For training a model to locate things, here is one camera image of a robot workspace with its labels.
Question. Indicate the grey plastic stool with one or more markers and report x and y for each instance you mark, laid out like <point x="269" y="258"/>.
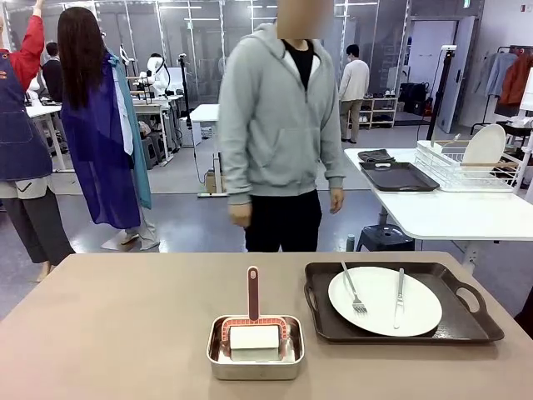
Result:
<point x="149" y="152"/>

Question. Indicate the person in dark vest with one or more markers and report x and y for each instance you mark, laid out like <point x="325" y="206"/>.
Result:
<point x="52" y="75"/>

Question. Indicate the steel fork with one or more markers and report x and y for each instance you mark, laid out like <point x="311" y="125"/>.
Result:
<point x="354" y="291"/>
<point x="454" y="137"/>

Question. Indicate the black metal stool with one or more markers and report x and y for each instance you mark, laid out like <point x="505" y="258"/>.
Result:
<point x="385" y="238"/>

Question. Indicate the grey blue bottle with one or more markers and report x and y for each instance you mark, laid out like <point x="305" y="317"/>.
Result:
<point x="351" y="242"/>

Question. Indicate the rectangular steel pan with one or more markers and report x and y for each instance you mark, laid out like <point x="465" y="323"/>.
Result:
<point x="256" y="371"/>

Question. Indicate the white standing desk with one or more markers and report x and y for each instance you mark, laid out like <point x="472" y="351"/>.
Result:
<point x="206" y="114"/>

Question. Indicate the white side table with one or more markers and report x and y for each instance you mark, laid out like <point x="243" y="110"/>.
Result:
<point x="437" y="212"/>

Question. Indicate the black tripod stand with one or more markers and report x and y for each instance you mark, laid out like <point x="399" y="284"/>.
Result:
<point x="441" y="91"/>

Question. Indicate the mannequin denim apron red sleeve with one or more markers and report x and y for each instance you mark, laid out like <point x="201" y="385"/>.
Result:
<point x="23" y="137"/>

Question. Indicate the brown pink lint roller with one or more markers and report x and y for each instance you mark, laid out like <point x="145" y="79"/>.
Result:
<point x="253" y="291"/>

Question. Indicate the white background robot desk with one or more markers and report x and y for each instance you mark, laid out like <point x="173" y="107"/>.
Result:
<point x="156" y="106"/>

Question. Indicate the person's left hand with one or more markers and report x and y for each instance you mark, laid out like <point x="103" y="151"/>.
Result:
<point x="337" y="200"/>

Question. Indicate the person's right hand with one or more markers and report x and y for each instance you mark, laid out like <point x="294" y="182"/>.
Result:
<point x="240" y="214"/>

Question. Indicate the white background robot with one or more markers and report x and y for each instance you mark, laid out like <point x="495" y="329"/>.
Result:
<point x="157" y="77"/>

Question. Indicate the black bags pile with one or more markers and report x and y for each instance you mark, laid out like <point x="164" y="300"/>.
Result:
<point x="414" y="98"/>

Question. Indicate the person's left forearm grey sleeve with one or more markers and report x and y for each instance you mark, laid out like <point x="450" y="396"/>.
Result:
<point x="335" y="162"/>

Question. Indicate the dark brown serving tray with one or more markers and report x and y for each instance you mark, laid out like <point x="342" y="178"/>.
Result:
<point x="397" y="177"/>
<point x="458" y="329"/>

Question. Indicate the wooden shoe rack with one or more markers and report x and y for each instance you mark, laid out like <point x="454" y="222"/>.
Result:
<point x="375" y="112"/>

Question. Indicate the person in beige sweater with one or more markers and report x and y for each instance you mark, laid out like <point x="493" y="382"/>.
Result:
<point x="354" y="87"/>

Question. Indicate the long-haired mannequin blue apron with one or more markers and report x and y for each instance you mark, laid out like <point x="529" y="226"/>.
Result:
<point x="100" y="137"/>

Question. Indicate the dark grey folded cloth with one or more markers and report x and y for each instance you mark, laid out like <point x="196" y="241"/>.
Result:
<point x="377" y="155"/>

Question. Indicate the steel table knife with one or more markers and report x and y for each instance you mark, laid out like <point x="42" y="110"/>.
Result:
<point x="399" y="291"/>

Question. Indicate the person in grey hoodie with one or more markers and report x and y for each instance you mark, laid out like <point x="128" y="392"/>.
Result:
<point x="275" y="146"/>

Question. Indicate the white round plate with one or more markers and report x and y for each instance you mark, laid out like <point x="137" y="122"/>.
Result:
<point x="485" y="143"/>
<point x="383" y="300"/>

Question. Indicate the person's right forearm grey sleeve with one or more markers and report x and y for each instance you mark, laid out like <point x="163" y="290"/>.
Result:
<point x="235" y="175"/>

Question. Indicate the black clothes rack with garments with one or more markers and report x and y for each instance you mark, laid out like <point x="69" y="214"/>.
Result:
<point x="510" y="83"/>

